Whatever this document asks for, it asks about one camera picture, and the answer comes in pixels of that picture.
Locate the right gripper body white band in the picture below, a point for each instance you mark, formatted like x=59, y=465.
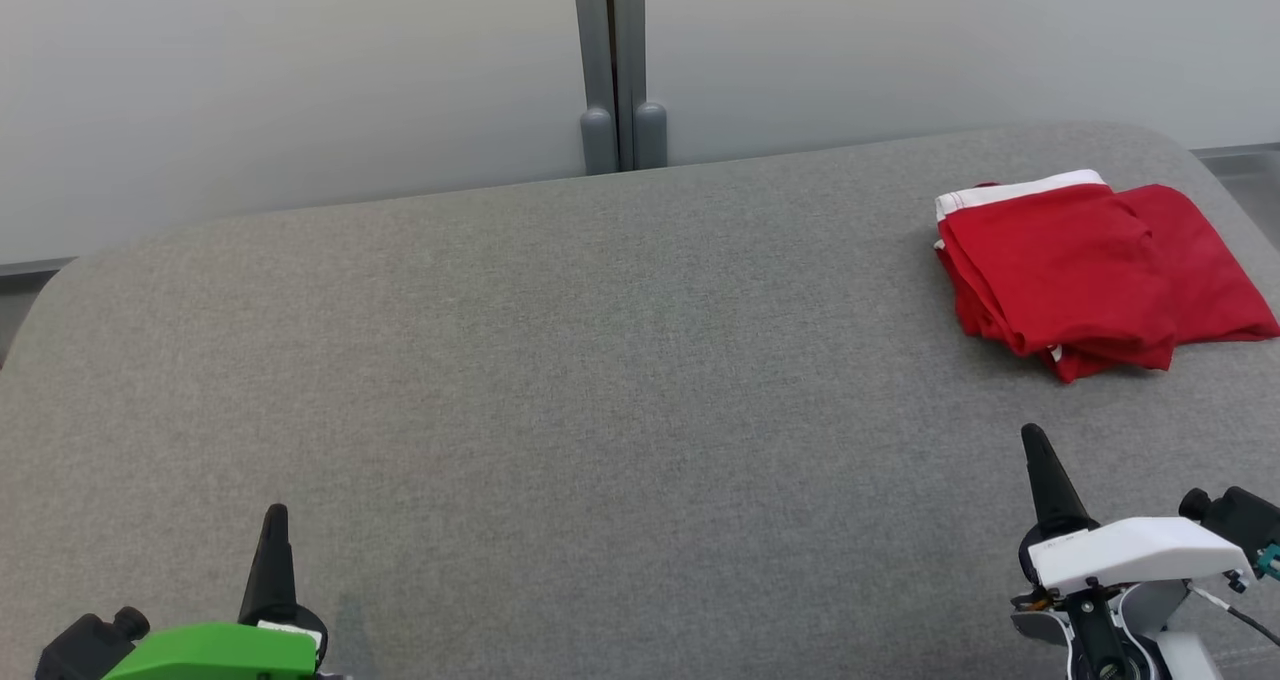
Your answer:
x=1140, y=552

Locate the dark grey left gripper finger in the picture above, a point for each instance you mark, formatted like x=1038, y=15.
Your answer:
x=272, y=580

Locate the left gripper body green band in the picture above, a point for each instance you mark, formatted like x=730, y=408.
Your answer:
x=210, y=655

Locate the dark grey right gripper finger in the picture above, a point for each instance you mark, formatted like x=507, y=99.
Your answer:
x=1050, y=495

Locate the red jersey with number print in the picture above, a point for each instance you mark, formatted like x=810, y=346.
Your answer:
x=1050, y=270

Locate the plain red garment white trim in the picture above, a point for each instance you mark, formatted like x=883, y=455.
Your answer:
x=1220, y=280

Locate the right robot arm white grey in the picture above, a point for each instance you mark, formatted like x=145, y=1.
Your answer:
x=1150, y=605

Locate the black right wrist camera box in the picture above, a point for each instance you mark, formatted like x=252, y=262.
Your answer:
x=1240, y=515

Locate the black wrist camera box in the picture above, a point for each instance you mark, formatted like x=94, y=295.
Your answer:
x=1240, y=515
x=85, y=650

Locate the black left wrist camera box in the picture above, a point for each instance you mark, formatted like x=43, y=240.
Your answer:
x=85, y=650

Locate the teal connector on right camera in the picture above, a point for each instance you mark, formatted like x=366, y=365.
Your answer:
x=1270, y=560

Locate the grey partition post feet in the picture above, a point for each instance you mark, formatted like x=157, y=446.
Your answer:
x=620, y=60

